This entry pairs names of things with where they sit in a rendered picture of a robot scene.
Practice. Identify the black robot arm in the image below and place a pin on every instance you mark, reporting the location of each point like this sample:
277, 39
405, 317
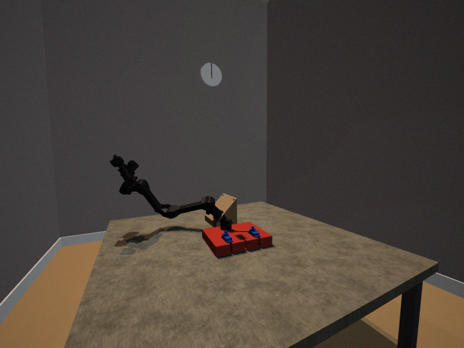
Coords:
132, 185

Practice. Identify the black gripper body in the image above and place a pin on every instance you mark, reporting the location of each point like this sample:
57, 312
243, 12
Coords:
117, 162

